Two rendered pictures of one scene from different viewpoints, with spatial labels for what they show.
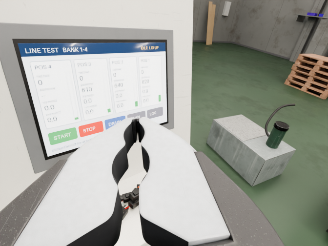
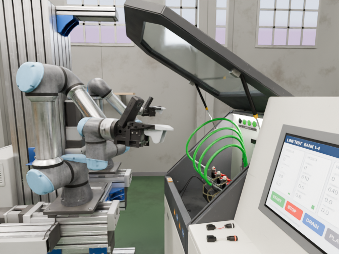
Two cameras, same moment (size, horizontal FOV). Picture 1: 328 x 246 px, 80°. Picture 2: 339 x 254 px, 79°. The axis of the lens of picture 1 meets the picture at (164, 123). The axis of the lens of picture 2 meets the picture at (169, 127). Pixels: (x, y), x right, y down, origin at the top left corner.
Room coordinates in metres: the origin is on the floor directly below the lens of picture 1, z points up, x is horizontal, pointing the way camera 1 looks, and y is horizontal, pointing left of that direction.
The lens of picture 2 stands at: (0.44, -0.53, 1.55)
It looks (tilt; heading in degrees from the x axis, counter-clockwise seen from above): 8 degrees down; 121
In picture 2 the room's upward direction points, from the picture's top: straight up
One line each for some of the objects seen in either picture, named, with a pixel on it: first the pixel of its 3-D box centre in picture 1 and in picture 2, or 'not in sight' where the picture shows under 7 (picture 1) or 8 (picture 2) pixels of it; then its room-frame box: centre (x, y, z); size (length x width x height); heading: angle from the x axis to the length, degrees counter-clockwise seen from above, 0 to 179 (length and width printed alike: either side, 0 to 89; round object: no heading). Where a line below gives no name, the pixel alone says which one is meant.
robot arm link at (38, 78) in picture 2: not in sight; (46, 129); (-0.45, -0.07, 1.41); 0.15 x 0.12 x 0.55; 98
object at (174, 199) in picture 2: not in sight; (176, 206); (-0.15, 0.52, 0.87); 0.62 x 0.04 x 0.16; 131
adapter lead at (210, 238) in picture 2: not in sight; (222, 238); (0.23, 0.22, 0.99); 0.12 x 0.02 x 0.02; 32
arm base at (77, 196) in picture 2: not in sight; (76, 189); (-0.47, 0.07, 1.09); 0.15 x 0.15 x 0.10
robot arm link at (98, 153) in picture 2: not in sight; (99, 152); (-0.19, -0.01, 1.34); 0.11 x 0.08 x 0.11; 98
